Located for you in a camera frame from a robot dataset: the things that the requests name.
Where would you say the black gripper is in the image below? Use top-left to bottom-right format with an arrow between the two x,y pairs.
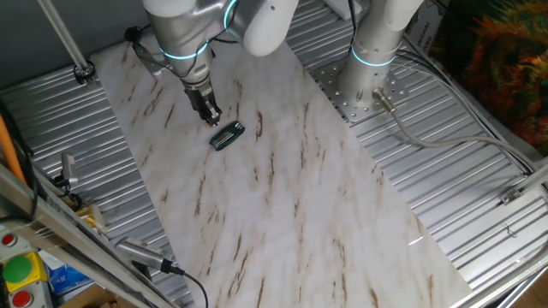
183,79 -> 223,127

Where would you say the green folding hex key set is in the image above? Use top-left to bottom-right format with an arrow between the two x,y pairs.
209,120 -> 247,151

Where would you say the marble pattern mat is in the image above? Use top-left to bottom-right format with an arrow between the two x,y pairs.
89,36 -> 472,308

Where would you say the aluminium pole with base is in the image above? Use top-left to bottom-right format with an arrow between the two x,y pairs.
36,0 -> 98,86

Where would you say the blue plastic pack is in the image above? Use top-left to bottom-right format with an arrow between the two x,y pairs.
41,251 -> 93,297

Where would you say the white box with red print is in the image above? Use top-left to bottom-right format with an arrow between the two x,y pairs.
404,0 -> 451,53

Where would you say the orange green patterned cloth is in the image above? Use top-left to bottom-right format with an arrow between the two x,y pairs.
430,0 -> 548,157

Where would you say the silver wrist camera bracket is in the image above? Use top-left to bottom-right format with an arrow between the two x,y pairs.
131,41 -> 166,79

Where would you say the black round cable clamp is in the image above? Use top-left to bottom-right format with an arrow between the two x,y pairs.
123,26 -> 143,44

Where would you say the perforated aluminium base plate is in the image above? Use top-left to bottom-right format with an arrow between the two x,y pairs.
310,57 -> 410,125

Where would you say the silver ribbed camera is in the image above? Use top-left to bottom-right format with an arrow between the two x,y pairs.
53,152 -> 83,210

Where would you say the silver camera with black cable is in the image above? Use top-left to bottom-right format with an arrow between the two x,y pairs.
114,237 -> 210,308

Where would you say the aluminium frame bar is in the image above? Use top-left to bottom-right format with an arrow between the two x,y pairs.
0,164 -> 177,308

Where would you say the orange cable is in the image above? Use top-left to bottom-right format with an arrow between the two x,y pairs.
0,114 -> 27,186

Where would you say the grey cable with metal plug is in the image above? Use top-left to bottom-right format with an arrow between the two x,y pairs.
372,87 -> 539,173

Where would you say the black base cable bundle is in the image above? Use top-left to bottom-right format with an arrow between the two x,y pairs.
397,36 -> 548,176

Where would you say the small metal corner bracket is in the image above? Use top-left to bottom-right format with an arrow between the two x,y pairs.
498,187 -> 523,206

